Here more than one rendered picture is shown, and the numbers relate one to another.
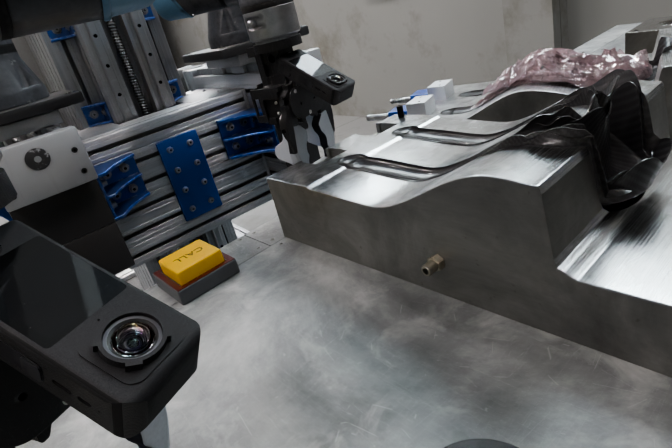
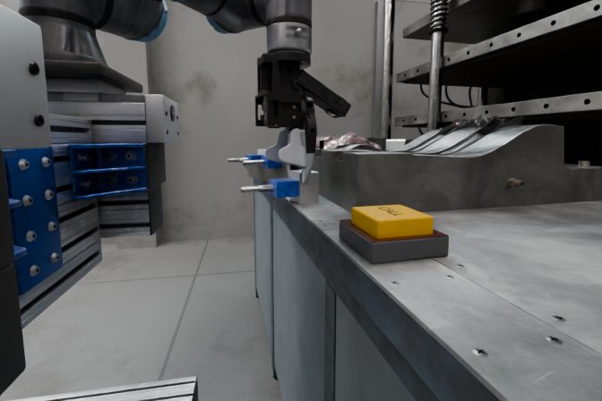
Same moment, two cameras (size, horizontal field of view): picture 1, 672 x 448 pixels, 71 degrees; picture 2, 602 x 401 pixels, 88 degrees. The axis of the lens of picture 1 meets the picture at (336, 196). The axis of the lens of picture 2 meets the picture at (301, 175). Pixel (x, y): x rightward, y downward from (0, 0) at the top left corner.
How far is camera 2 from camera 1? 0.74 m
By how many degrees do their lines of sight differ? 67
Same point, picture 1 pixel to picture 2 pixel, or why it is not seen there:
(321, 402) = not seen: outside the picture
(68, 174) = (14, 113)
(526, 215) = (557, 141)
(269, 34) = (308, 46)
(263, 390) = not seen: outside the picture
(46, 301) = not seen: outside the picture
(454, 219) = (525, 152)
